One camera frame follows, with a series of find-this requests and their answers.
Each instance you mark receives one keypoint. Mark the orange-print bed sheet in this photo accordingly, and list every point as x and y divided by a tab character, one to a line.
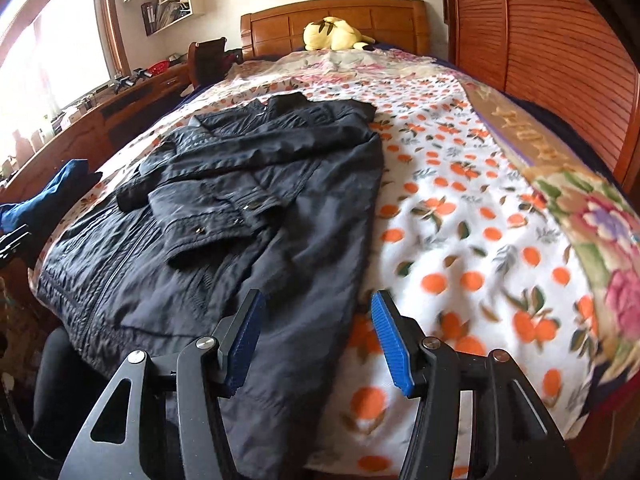
450	210

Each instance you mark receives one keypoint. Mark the wooden chair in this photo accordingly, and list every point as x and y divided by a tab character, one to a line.
207	57

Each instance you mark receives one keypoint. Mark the black tripod device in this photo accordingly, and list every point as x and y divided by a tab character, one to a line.
130	80

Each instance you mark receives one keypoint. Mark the window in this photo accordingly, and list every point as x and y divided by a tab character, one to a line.
50	60

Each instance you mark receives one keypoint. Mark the red basket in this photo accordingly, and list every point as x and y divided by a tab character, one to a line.
159	67

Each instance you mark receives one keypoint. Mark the wooden desk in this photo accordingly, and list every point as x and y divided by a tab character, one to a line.
125	110

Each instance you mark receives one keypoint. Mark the dark blue cloth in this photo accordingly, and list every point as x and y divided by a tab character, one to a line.
50	190

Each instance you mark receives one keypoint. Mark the person's leg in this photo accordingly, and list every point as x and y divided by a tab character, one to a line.
60	390

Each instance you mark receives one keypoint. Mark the yellow plush toy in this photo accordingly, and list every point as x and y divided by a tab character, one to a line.
335	35

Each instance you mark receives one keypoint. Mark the wooden slatted wardrobe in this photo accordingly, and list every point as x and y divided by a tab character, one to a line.
550	35

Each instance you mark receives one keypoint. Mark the black binders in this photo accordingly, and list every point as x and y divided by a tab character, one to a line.
149	19

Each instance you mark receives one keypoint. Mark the black jacket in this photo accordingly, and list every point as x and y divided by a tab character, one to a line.
250	240

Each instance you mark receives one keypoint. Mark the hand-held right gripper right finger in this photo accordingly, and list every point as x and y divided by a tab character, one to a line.
395	345

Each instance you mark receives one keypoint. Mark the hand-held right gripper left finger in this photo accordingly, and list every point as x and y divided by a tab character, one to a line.
245	347

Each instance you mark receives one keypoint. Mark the stack of papers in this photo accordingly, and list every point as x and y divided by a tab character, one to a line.
175	12

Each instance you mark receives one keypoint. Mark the pale pink floral blanket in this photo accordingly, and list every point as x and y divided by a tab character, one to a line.
340	67

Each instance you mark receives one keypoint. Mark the wooden bed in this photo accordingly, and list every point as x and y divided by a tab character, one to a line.
280	25

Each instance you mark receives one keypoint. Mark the gold-trimmed floral blanket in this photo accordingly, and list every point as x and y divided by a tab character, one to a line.
590	210

